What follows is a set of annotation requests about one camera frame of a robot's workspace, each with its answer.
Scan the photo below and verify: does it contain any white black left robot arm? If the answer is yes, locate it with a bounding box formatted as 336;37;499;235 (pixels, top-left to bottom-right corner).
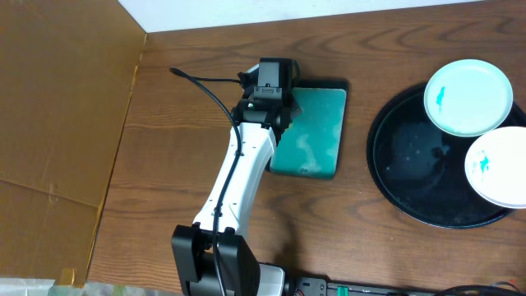
171;86;294;296

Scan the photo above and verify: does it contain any brown cardboard panel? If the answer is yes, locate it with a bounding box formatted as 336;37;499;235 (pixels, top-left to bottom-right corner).
1;1;145;286

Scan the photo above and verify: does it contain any mint green plate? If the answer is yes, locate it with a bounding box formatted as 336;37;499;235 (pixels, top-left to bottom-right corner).
423;59;514;137

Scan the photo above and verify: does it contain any white pink plate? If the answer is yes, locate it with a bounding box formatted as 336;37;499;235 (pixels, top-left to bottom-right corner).
464;127;525;209

